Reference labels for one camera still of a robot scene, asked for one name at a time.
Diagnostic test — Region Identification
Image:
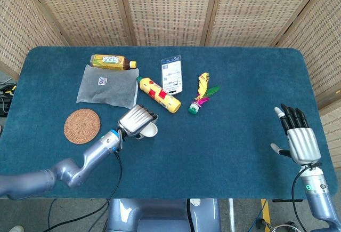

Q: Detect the blue carpet table mat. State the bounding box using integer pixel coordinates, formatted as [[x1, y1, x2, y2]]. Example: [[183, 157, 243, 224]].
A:
[[0, 45, 337, 199]]

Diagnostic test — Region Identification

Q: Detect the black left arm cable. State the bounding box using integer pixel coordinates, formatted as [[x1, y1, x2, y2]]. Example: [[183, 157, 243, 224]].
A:
[[42, 130, 126, 232]]

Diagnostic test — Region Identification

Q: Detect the colourful feather shuttlecock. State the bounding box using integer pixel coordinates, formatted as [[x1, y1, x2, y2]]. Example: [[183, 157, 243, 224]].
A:
[[188, 72, 221, 115]]

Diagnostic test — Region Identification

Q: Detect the blue-grey robot torso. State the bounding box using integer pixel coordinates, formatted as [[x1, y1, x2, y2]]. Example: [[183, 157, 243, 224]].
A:
[[105, 198, 222, 232]]

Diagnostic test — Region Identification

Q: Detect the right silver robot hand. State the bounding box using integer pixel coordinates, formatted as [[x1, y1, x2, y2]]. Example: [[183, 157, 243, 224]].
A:
[[270, 103, 322, 165]]

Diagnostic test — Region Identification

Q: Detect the yellow bottle red label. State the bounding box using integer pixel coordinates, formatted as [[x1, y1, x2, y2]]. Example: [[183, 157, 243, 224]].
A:
[[136, 76, 182, 114]]

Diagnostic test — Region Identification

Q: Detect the white cup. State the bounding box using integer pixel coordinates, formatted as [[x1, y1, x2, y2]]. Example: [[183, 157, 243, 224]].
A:
[[137, 124, 158, 139]]

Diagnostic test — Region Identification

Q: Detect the brown woven round coaster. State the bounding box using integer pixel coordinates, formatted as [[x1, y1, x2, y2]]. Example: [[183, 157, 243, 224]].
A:
[[63, 108, 101, 145]]

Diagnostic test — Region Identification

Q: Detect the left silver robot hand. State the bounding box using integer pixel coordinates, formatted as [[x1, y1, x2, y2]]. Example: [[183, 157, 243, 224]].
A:
[[118, 104, 159, 140]]

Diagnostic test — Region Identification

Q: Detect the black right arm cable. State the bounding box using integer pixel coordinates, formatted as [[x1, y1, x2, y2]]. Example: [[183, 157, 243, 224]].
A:
[[291, 163, 322, 232]]

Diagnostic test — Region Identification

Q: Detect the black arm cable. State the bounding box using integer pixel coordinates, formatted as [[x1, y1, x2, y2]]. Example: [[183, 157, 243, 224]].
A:
[[291, 163, 322, 232], [42, 130, 126, 232]]

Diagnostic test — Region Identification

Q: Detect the grey translucent bag QR label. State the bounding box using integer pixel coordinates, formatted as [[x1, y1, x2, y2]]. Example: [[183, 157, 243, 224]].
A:
[[76, 65, 140, 110]]

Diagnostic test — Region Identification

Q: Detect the white blue blister card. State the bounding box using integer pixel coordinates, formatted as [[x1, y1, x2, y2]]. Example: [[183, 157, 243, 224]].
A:
[[160, 54, 183, 94]]

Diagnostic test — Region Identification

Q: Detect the woven bamboo folding screen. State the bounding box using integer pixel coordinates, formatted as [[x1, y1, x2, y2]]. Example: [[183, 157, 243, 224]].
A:
[[0, 0, 341, 171]]

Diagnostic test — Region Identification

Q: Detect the yellow tea bottle brown cap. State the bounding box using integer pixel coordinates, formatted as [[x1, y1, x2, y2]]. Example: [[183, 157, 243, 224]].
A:
[[90, 54, 137, 71]]

